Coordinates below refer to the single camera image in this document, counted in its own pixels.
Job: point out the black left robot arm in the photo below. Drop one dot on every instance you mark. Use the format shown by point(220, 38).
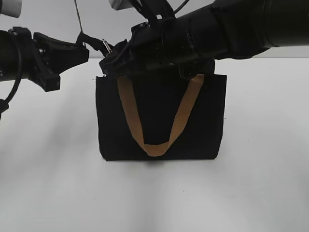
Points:
point(9, 57)

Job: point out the black canvas tote bag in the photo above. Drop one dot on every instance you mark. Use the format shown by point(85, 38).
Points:
point(200, 140)

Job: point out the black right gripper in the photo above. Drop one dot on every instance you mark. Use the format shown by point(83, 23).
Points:
point(182, 45)

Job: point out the white left arm link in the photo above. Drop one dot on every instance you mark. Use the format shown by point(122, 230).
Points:
point(11, 8)

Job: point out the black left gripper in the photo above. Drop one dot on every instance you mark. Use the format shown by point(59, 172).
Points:
point(42, 50)

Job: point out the tan front bag handle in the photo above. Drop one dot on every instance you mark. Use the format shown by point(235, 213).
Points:
point(157, 109)

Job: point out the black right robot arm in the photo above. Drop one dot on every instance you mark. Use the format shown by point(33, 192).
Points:
point(237, 29)

